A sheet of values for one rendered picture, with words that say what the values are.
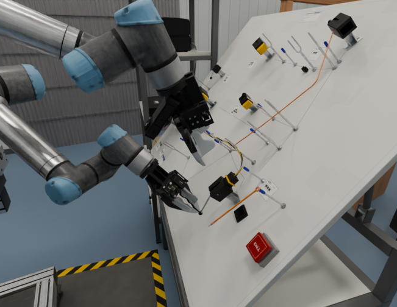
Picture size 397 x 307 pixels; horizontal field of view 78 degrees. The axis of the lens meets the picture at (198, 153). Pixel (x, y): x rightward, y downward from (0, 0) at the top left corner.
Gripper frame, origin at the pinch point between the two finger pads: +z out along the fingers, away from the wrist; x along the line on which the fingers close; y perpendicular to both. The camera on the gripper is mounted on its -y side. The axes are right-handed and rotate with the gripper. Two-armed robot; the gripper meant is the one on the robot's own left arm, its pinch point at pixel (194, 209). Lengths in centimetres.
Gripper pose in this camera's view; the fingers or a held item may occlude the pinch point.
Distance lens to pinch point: 78.4
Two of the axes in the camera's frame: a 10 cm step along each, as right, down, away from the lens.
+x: 5.7, -7.3, 3.8
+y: 3.7, -1.9, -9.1
